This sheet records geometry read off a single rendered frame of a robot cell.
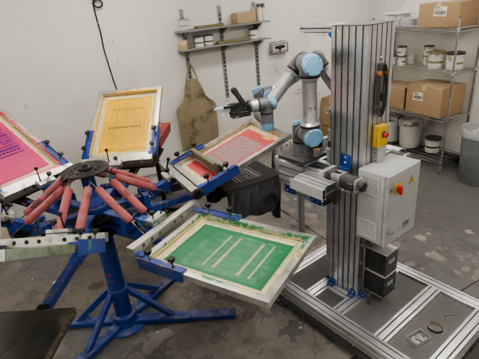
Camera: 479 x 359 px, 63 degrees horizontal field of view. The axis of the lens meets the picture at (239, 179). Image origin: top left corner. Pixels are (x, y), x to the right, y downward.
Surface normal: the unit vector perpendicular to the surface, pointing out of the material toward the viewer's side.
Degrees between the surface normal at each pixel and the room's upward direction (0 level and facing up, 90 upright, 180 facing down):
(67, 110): 90
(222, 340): 0
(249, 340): 0
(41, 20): 90
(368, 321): 0
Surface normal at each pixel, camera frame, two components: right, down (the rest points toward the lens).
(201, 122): 0.03, 0.39
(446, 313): -0.09, -0.91
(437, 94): -0.87, 0.23
